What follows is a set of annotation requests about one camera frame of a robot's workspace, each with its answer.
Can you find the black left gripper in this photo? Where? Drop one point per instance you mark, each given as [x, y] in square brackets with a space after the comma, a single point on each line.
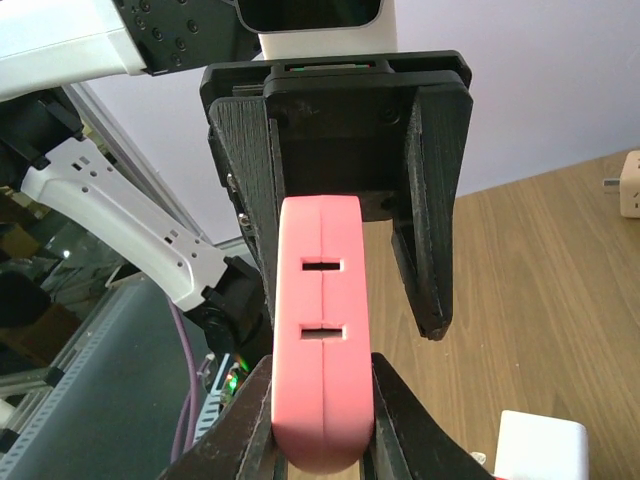
[390, 129]

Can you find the beige dragon socket cube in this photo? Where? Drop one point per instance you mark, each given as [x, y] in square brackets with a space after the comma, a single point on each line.
[627, 186]

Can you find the white charger plug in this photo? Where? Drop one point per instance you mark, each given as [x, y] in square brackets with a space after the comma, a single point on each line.
[533, 446]

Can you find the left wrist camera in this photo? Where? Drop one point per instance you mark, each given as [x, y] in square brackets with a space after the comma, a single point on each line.
[321, 28]

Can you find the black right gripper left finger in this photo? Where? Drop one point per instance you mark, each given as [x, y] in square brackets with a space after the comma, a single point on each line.
[240, 445]

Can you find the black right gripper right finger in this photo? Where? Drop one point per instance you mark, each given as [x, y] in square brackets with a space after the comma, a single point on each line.
[407, 443]

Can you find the pink charger plug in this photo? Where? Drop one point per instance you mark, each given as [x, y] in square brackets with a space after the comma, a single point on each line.
[322, 387]

